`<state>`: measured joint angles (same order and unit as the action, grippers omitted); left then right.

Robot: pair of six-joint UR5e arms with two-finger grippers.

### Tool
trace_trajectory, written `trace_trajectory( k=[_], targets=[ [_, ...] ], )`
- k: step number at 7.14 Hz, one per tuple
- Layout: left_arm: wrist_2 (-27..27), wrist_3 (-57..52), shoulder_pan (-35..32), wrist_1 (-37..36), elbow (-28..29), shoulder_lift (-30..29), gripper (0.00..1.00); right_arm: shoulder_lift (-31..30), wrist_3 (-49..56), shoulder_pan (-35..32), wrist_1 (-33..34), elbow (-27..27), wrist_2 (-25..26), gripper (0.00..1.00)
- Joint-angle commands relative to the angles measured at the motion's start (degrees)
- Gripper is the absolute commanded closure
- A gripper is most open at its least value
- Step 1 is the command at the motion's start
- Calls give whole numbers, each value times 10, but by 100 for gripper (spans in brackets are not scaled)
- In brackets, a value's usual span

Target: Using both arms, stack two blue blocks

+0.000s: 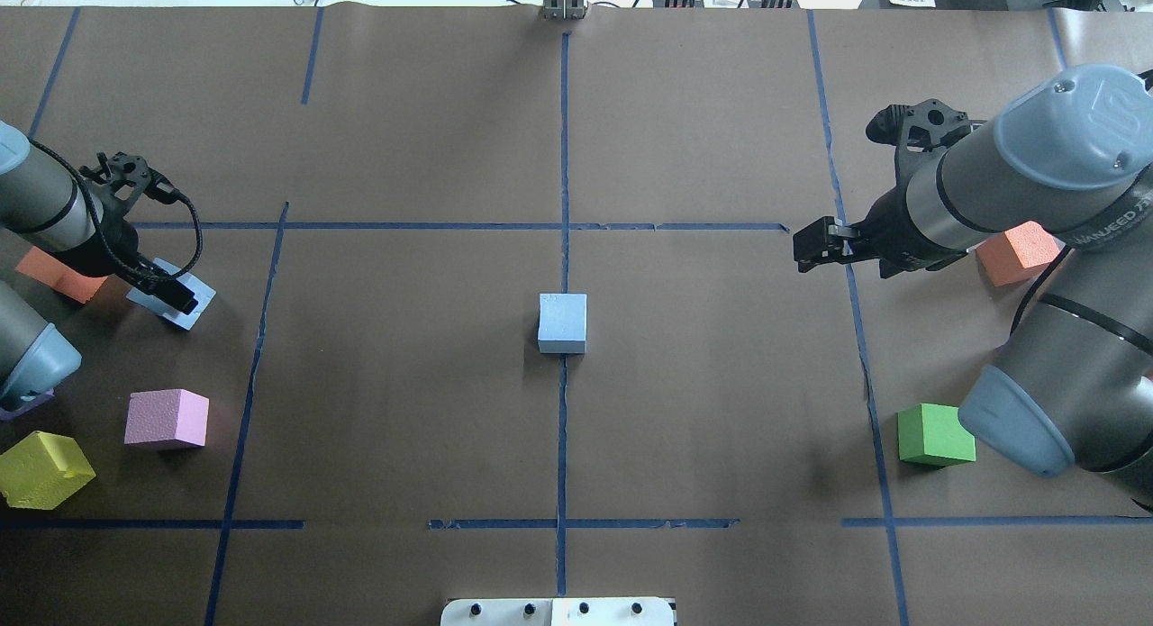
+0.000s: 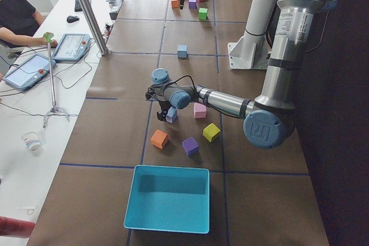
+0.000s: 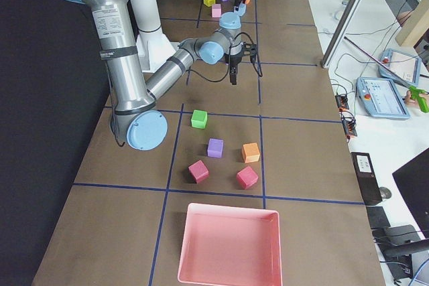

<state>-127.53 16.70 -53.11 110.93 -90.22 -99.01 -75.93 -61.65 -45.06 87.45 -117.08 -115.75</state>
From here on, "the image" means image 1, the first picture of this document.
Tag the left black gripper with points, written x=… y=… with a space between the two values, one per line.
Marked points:
x=110 y=244

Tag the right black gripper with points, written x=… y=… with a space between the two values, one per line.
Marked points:
x=892 y=240

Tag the light blue foam block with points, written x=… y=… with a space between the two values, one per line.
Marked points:
x=181 y=301
x=562 y=328

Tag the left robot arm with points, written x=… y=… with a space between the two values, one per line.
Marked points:
x=75 y=220

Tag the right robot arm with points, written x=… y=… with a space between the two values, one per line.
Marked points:
x=1071 y=385

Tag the orange foam block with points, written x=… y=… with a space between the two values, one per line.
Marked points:
x=1014 y=256
x=44 y=268

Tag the pink foam block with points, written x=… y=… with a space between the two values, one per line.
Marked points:
x=166 y=419

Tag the far orange foam block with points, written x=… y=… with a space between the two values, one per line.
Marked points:
x=1014 y=256

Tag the purple foam block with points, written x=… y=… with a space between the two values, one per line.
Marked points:
x=26 y=404

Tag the green foam block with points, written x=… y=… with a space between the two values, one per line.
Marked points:
x=931 y=435

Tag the yellow foam block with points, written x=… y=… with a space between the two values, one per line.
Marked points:
x=43 y=470

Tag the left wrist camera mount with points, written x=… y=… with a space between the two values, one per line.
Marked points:
x=121 y=180

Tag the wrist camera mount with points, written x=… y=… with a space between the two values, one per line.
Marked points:
x=121 y=180
x=919 y=134

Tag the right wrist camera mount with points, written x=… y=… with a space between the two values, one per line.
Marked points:
x=919 y=134

